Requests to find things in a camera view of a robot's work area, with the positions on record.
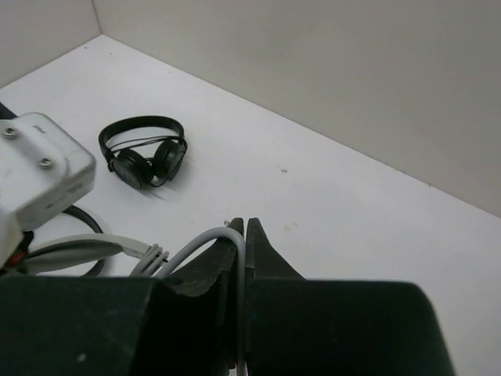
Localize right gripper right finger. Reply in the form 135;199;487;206
245;218;304;282

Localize black headphones far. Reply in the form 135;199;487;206
98;115;188;190

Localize white grey headphones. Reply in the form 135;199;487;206
23;233;169;277

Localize grey headphone cable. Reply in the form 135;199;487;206
136;227;248;376

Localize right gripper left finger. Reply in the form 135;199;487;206
162;218;245;368

